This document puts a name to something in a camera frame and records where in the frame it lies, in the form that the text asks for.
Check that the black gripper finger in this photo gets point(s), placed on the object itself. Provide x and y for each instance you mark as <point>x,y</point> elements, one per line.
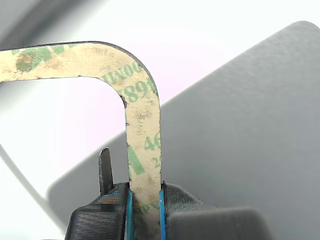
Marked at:
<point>100,220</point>
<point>200,222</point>

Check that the curved part with adhesive backing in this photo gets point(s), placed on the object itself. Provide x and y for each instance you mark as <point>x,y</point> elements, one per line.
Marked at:
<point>142,125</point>

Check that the gray rectangular mat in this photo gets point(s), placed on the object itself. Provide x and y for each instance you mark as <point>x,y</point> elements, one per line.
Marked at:
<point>237,125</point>

